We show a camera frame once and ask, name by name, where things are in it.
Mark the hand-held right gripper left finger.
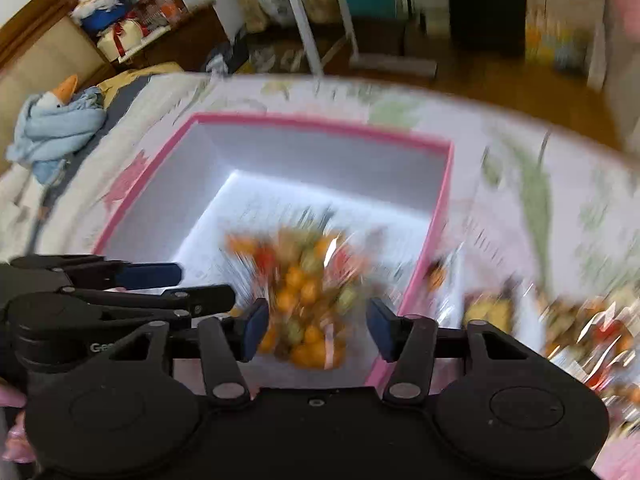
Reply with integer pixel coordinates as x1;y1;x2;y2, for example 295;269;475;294
107;298;271;406

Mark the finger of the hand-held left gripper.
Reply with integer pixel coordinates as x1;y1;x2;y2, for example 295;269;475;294
10;254;183;292
59;284;237;318

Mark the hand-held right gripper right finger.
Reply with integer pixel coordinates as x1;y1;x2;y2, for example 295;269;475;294
366;297;543;406

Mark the pink cardboard box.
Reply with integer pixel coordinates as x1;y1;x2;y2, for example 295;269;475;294
92;112;456;391

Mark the person's left hand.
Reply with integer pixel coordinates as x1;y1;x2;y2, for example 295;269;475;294
0;382;37;463

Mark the dark yellow snack packet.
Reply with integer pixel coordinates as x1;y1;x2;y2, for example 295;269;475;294
462;285;523;333

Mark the blue goose plush toy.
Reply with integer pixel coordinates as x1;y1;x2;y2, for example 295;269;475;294
6;87;108;183

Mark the grey bed sheet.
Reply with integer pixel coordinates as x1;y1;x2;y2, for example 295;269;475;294
60;77;161;176

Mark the yellow pillow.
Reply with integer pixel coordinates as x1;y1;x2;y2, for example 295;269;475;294
97;62;183;96

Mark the clear fruit print snack packet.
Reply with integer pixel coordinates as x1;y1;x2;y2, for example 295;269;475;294
537;292;640;401

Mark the black bag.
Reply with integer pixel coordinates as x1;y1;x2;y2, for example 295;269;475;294
204;37;251;75

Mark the wooden nightstand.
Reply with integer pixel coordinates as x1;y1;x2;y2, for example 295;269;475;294
142;2;232;73

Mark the cream gift box red ribbon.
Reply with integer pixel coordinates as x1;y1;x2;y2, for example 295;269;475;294
96;19;151;61

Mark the wooden headboard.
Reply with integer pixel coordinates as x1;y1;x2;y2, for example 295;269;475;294
0;0;118;136

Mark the red striped bag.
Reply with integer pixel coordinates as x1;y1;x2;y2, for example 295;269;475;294
135;0;188;28

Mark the blue basket with white stuffing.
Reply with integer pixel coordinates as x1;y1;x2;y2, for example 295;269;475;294
71;0;133;33

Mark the white-legged side table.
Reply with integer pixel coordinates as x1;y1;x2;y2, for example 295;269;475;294
280;0;440;80

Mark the brown paper bag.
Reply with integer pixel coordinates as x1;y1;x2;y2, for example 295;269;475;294
235;0;281;35

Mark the colourful gift bag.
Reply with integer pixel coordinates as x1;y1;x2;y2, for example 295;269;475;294
525;10;592;72

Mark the black suitcase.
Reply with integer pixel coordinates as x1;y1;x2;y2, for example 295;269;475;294
445;0;529;59

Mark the pink hanging cloth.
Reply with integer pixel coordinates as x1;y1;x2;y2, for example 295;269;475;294
611;0;640;58

